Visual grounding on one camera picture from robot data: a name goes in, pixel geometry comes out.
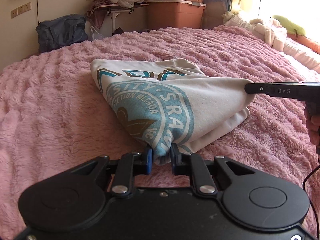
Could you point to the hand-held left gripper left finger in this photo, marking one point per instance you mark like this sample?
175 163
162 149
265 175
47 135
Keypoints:
148 162

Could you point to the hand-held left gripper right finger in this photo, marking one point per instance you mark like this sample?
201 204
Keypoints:
176 162

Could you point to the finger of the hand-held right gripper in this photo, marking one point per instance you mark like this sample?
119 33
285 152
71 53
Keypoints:
256 88

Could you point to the white printed sweatshirt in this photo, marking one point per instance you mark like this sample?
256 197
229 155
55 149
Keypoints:
212 95

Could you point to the person's right hand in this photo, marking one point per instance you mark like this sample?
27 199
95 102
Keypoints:
313 130

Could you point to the orange cushion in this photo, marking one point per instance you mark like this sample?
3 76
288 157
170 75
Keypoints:
303 41

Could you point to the cream plush blanket bundle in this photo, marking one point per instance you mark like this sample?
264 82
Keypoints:
265 31

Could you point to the green plush toy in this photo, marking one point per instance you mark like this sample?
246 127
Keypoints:
290 23

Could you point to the blue striped storage bag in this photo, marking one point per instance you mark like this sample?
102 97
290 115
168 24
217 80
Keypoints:
216 2

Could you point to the pink fluffy blanket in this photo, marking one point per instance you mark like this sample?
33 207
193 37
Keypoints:
62 100

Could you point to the pink plastic storage box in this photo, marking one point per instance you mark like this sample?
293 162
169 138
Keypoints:
175 16

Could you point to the white plastic bag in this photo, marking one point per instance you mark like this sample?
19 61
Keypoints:
96 33

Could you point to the dark blue bag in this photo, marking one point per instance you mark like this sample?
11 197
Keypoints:
62 32

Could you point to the white folding table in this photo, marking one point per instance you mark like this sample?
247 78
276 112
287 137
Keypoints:
112 10

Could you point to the white wall socket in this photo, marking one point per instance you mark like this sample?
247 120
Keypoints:
21 10
14 13
27 6

